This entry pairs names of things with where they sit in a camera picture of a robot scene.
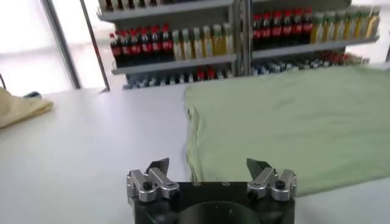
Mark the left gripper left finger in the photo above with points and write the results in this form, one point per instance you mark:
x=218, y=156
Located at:
x=158, y=179

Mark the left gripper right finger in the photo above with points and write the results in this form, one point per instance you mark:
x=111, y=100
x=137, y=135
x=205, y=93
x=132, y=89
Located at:
x=263, y=179

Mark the light green polo shirt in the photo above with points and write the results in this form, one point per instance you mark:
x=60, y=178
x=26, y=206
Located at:
x=289, y=121

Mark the small green drink bottle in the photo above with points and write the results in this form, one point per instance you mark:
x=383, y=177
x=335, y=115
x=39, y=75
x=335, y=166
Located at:
x=153, y=81
x=145, y=81
x=275, y=67
x=285, y=67

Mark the small white label dark bottle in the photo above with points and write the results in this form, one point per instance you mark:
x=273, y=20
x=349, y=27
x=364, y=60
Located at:
x=172, y=79
x=304, y=64
x=182, y=78
x=162, y=80
x=191, y=77
x=294, y=66
x=314, y=64
x=323, y=62

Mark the small blue water bottle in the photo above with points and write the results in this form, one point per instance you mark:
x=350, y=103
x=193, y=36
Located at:
x=130, y=81
x=256, y=69
x=265, y=68
x=137, y=81

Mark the small yellow tea bottle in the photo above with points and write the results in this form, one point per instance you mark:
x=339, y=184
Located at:
x=364, y=60
x=219, y=74
x=228, y=73
x=355, y=59

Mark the small red cap cola bottle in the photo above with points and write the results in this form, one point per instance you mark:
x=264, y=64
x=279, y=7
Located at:
x=200, y=74
x=211, y=73
x=334, y=59
x=345, y=58

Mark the green cap yellow tea bottle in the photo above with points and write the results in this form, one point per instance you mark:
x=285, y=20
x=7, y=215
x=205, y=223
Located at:
x=327, y=28
x=317, y=29
x=186, y=46
x=207, y=43
x=373, y=22
x=197, y=45
x=177, y=47
x=338, y=26
x=227, y=41
x=361, y=23
x=349, y=25
x=217, y=42

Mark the dark slanted metal pole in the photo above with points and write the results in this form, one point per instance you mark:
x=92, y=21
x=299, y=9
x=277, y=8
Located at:
x=94, y=45

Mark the blue white handheld device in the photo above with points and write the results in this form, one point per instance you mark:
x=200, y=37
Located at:
x=33, y=94

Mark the pale yellow garment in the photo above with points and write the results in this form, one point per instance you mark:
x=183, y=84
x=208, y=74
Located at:
x=21, y=108

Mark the grey window frame post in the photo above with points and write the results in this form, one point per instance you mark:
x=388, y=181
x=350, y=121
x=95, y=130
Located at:
x=61, y=45

